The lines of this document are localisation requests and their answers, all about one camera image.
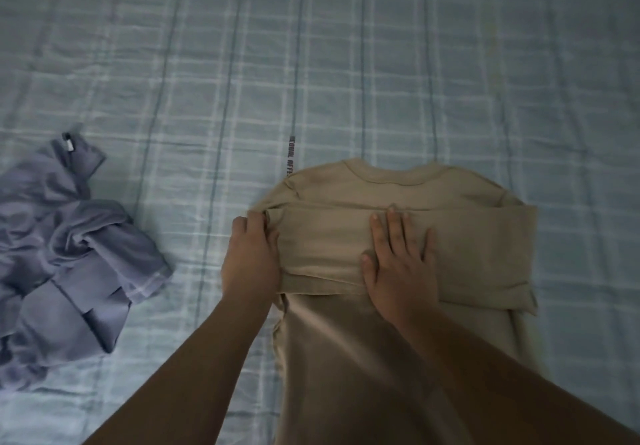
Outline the person's left hand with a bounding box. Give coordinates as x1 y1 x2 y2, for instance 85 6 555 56
221 210 282 306

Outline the person's right hand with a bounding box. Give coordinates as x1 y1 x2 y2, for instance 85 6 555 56
360 207 441 329

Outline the beige shirt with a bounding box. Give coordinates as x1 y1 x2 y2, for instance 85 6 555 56
248 158 549 445

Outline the person's right forearm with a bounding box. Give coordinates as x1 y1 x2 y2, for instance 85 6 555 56
397 307 640 445

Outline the person's left forearm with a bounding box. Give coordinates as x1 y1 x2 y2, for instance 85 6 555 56
81 294 274 445

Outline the light blue plaid bed sheet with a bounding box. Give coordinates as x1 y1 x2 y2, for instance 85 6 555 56
0 0 640 445

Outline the crumpled purple-grey garment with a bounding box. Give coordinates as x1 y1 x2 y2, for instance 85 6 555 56
0 124 175 392

